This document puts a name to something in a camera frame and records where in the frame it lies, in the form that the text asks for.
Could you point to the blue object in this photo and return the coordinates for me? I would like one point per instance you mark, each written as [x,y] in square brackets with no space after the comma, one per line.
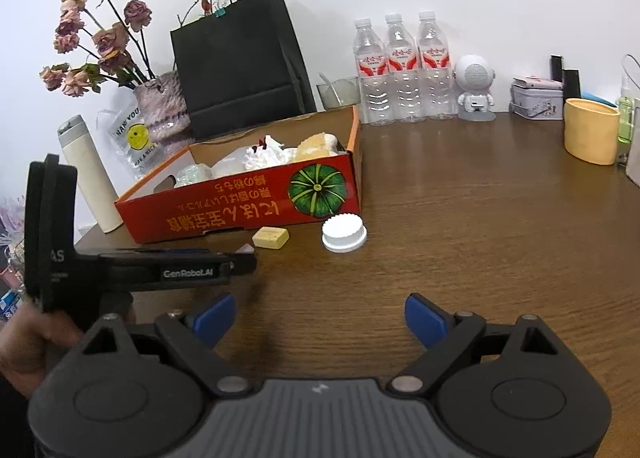
[597,98]

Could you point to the white robot speaker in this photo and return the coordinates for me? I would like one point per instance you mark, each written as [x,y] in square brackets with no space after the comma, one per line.
[475,82]

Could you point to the fuzzy pink vase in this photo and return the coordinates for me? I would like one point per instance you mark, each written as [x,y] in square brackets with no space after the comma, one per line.
[165,107]

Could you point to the white thermos bottle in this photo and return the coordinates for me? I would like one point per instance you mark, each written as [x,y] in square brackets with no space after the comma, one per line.
[90,177]

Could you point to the pink case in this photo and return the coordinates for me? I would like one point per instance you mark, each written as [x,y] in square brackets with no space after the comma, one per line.
[537,83]

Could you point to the cream rectangular block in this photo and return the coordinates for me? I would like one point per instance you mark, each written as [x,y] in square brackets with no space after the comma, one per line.
[270,238]

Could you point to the wooden desktop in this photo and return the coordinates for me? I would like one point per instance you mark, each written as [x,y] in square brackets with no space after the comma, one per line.
[475,218]

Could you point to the black box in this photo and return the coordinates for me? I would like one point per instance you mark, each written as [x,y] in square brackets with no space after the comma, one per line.
[556,68]
[571,83]

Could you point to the green spray bottle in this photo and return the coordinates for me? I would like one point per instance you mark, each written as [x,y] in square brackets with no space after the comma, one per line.
[626,117]

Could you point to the clear plastic spoon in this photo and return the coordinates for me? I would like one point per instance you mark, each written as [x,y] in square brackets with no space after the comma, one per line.
[330,87]

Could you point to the glass cup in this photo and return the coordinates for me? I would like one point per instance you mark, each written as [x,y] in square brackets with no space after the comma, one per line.
[345,95]

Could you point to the white paper bag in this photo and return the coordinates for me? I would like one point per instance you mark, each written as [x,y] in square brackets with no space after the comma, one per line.
[635,152]

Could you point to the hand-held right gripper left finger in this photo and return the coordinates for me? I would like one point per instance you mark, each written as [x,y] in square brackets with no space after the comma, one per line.
[215,319]

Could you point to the yellow mug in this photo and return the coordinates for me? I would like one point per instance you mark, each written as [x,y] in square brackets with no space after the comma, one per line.
[592,135]

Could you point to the person's left hand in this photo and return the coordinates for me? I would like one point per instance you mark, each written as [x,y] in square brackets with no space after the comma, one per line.
[35,348]

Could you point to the cluttered shelf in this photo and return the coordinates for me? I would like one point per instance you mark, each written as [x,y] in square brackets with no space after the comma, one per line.
[10,238]

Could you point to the white ribbed lid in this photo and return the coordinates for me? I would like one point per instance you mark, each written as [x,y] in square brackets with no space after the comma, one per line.
[344,233]

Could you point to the dried pink flowers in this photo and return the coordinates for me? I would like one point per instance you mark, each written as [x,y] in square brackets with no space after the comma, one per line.
[107,40]

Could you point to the black paper bag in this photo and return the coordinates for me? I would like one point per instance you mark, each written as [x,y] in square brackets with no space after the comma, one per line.
[235,72]

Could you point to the grey tin box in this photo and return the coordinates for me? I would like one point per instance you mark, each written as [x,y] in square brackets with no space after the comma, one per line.
[537,105]

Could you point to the green tissue packet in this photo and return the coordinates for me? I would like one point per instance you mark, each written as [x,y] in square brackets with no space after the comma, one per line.
[192,175]

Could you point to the white and tan plush toy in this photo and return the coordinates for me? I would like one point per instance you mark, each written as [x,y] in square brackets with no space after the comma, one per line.
[315,145]

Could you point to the clear smiley plastic bag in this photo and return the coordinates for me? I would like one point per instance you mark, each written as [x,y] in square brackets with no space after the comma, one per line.
[135,137]

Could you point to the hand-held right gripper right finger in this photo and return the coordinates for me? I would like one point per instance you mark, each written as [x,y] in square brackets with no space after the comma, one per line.
[425,320]

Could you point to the red printed cardboard box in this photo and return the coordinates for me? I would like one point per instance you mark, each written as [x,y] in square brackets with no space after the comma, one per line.
[225,218]

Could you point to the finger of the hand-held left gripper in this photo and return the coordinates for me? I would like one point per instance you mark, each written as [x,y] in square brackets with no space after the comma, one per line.
[242,264]

